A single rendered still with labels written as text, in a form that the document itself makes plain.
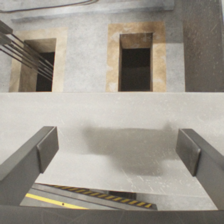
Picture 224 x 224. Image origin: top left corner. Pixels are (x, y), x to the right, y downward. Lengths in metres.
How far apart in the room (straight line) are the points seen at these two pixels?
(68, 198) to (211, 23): 0.64
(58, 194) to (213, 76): 0.60
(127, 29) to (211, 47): 0.79
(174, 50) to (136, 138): 0.84
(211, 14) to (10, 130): 0.38
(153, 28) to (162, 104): 0.87
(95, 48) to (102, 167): 0.87
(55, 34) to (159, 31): 0.65
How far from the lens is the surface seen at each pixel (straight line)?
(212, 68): 0.32
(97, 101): 0.24
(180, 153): 0.17
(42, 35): 1.23
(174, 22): 1.11
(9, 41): 0.88
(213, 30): 0.33
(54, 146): 0.16
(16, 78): 1.21
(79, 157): 0.25
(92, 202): 0.64
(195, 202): 1.01
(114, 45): 1.03
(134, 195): 0.83
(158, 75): 0.95
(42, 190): 0.70
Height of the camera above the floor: 0.89
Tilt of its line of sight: 79 degrees down
